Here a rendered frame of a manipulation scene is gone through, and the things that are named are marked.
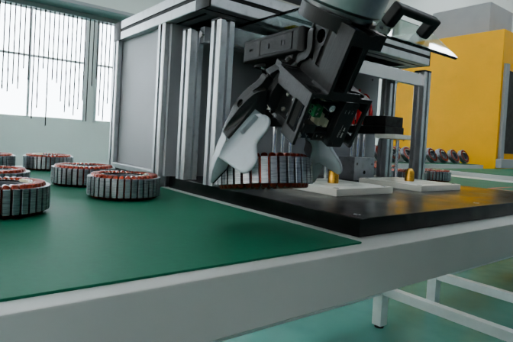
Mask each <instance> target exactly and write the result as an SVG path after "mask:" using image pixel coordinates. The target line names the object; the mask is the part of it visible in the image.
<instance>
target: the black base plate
mask: <svg viewBox="0 0 513 342"><path fill-rule="evenodd" d="M169 187H170V188H173V189H178V190H181V191H184V192H189V193H192V194H196V195H201V196H204V197H207V198H213V199H215V200H218V201H222V202H227V203H230V204H233V205H239V206H241V207H245V208H250V209H253V210H256V211H261V212H265V213H267V214H271V215H276V216H279V217H282V218H288V219H290V220H293V221H299V222H302V223H305V224H310V225H314V226H316V227H322V228H325V229H328V230H331V231H336V232H340V233H342V234H348V235H351V236H354V237H367V236H373V235H377V234H387V233H393V232H399V231H408V230H414V229H419V228H424V227H434V226H440V225H445V224H455V223H460V222H466V221H475V220H481V219H487V218H496V217H501V216H507V215H513V192H510V191H503V190H497V189H484V188H478V187H472V186H460V190H450V191H435V192H416V191H411V190H405V189H395V188H393V192H392V194H379V195H352V196H338V197H336V196H331V195H324V194H319V193H315V192H307V191H302V190H298V189H279V188H277V189H273V188H271V189H268V188H265V189H261V188H259V189H220V187H219V186H209V185H203V176H196V179H187V180H182V179H176V177H175V176H170V177H169Z"/></svg>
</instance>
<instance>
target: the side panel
mask: <svg viewBox="0 0 513 342"><path fill-rule="evenodd" d="M169 29H170V24H169V23H163V24H160V25H159V29H156V30H154V31H151V32H148V33H145V34H142V35H140V36H138V37H134V38H132V39H130V40H126V41H124V42H123V41H117V42H114V54H113V70H112V86H111V117H110V132H109V148H108V164H109V165H112V167H115V171H116V170H119V171H122V170H124V173H125V172H126V171H127V170H128V171H129V172H130V171H138V172H148V173H156V174H157V175H158V176H160V177H161V180H160V187H162V186H165V187H167V186H169V176H163V148H164V132H165V117H166V89H167V73H168V59H169Z"/></svg>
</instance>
